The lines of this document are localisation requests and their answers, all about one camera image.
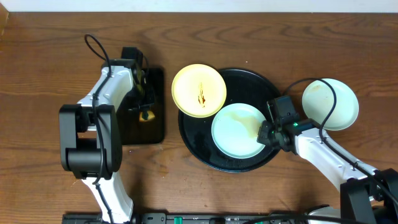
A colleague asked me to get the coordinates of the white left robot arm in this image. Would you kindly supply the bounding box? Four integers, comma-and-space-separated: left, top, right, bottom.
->
59, 56, 154, 223

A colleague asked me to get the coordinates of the rectangular black tray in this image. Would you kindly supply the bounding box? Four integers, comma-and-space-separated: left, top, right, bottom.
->
116, 67, 165, 145

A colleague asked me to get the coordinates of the yellow plate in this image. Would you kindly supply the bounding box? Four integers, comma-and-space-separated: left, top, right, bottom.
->
171, 64, 226, 118

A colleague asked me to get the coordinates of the light blue plate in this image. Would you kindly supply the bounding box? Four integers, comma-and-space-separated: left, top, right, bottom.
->
211, 103, 266, 159

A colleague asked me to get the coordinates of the yellow green sponge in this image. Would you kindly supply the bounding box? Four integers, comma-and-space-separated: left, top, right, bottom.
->
139, 110, 155, 123

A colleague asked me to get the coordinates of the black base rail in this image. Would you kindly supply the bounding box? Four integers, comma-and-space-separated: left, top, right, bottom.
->
62, 206, 341, 224

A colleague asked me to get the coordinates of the mint green plate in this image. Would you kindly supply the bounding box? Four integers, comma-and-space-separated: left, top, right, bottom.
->
302, 78, 359, 131

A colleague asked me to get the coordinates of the round black tray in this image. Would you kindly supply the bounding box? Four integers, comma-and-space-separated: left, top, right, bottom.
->
178, 68, 280, 173

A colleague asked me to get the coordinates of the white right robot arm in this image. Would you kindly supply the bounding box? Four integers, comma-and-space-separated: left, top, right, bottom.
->
257, 119, 397, 223

